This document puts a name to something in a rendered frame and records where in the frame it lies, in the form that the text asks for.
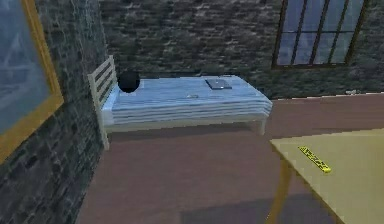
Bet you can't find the white bed with blue cover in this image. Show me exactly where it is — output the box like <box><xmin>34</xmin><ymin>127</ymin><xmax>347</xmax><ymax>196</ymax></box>
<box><xmin>87</xmin><ymin>55</ymin><xmax>274</xmax><ymax>152</ymax></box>

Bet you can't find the grey laptop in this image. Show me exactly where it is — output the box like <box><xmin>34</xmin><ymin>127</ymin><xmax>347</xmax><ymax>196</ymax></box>
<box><xmin>204</xmin><ymin>77</ymin><xmax>233</xmax><ymax>91</ymax></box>

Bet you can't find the black ball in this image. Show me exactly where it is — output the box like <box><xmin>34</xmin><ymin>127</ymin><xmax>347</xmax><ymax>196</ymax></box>
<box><xmin>117</xmin><ymin>70</ymin><xmax>141</xmax><ymax>94</ymax></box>

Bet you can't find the yellow black striped stick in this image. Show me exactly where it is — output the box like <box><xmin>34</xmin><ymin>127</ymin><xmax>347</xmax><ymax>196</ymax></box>
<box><xmin>297</xmin><ymin>145</ymin><xmax>332</xmax><ymax>174</ymax></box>

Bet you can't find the brown framed window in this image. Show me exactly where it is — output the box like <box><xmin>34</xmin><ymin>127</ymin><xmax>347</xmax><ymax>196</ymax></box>
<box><xmin>271</xmin><ymin>0</ymin><xmax>371</xmax><ymax>70</ymax></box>

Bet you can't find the yellow wooden table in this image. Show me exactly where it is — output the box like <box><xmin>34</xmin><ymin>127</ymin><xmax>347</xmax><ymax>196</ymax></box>
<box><xmin>264</xmin><ymin>128</ymin><xmax>384</xmax><ymax>224</ymax></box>

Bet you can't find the gold framed picture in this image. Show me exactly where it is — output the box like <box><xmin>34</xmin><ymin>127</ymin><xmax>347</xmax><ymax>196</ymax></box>
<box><xmin>0</xmin><ymin>0</ymin><xmax>65</xmax><ymax>165</ymax></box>

